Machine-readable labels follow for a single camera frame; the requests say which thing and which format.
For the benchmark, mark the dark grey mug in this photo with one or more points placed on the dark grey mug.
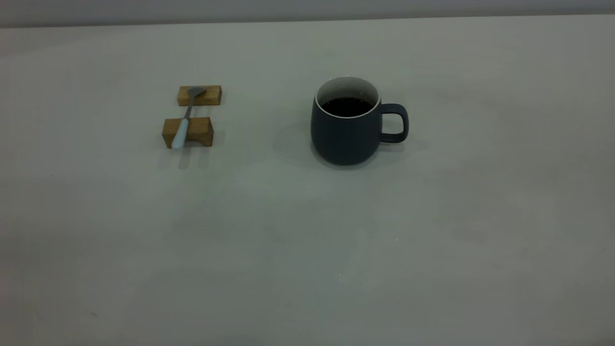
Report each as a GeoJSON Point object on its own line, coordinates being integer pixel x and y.
{"type": "Point", "coordinates": [343, 139]}

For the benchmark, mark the black coffee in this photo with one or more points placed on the black coffee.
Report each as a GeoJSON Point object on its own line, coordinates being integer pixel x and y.
{"type": "Point", "coordinates": [347, 106]}

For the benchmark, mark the arched wooden block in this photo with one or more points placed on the arched wooden block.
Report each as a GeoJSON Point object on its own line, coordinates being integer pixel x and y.
{"type": "Point", "coordinates": [199, 129]}

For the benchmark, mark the flat wooden block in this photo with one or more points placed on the flat wooden block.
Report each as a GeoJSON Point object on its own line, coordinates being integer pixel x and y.
{"type": "Point", "coordinates": [209, 96]}

